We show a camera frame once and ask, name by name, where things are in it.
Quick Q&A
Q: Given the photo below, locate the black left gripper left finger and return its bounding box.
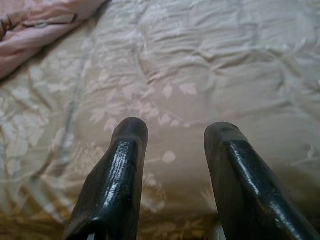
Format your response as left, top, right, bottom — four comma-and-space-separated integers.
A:
62, 116, 150, 240

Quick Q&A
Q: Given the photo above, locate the pink cartoon bear quilt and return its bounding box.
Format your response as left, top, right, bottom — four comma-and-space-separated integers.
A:
0, 0, 109, 81

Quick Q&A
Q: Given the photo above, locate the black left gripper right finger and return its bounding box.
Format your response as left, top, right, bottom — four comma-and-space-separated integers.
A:
203, 121, 320, 240

